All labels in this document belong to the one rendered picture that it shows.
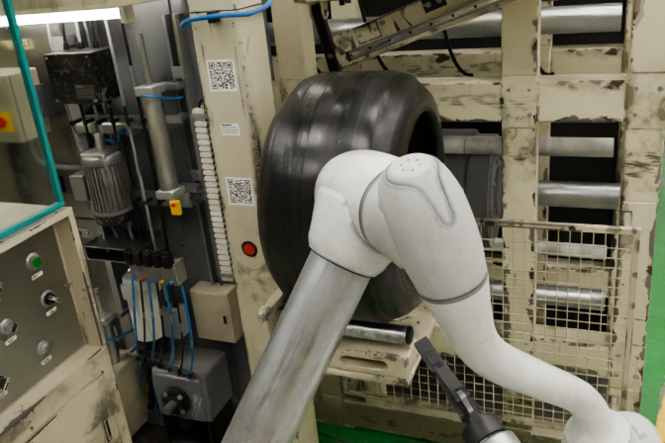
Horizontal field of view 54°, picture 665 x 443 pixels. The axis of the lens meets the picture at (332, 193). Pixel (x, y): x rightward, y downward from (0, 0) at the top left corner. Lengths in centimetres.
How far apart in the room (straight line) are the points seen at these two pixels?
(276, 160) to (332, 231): 46
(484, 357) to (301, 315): 27
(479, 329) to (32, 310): 105
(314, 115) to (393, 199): 61
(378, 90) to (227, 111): 39
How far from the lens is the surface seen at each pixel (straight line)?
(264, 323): 165
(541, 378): 105
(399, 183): 81
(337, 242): 94
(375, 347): 161
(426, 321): 180
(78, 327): 175
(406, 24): 179
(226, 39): 154
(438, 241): 82
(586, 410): 114
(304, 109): 141
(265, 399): 102
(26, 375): 166
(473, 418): 125
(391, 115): 137
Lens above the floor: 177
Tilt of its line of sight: 21 degrees down
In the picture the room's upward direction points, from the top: 6 degrees counter-clockwise
